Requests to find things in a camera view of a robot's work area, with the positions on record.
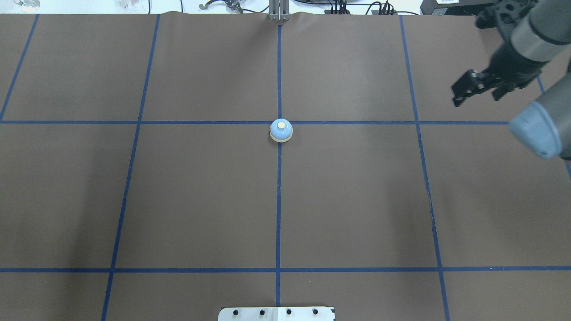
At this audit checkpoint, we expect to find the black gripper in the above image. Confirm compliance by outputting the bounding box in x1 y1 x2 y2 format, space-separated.
451 42 547 107

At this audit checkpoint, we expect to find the light blue call bell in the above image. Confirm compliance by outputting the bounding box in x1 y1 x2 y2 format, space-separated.
269 118 293 144

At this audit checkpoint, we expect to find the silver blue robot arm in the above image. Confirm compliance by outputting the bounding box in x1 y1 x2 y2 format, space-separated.
451 0 571 163

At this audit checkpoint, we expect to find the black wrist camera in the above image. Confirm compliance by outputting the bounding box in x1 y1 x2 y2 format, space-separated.
475 0 538 42

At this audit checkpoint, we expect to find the aluminium frame post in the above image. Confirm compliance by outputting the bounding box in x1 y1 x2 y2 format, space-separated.
269 0 291 21

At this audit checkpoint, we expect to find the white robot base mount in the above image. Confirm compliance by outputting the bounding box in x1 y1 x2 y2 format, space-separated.
218 305 336 321

